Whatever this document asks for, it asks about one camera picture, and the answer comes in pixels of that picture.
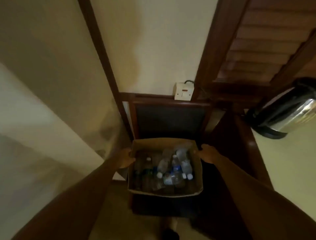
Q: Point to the black steel electric kettle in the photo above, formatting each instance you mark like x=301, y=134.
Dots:
x=284, y=116

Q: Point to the pile of water bottles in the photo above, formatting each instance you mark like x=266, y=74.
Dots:
x=176, y=176

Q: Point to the brown cardboard box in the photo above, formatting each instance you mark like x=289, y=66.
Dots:
x=153, y=143

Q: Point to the brown louvered wooden shutter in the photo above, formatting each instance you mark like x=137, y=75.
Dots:
x=308, y=69
x=266, y=37

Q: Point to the person's left hand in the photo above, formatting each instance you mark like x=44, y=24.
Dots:
x=124, y=158

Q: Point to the person's right hand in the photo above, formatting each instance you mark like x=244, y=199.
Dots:
x=207, y=154

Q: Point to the brown wooden wall trim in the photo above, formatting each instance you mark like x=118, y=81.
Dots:
x=98, y=44

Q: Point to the person's left forearm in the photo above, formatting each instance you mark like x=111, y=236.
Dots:
x=74, y=210

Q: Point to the person's right forearm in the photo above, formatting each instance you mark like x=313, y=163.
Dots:
x=259, y=202

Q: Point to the white wall socket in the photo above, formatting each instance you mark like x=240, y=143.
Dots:
x=182, y=91

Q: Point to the dark wooden chair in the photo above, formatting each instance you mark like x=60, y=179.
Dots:
x=170, y=118

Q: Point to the wooden cabinet with cream top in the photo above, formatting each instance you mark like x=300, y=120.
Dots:
x=247, y=148

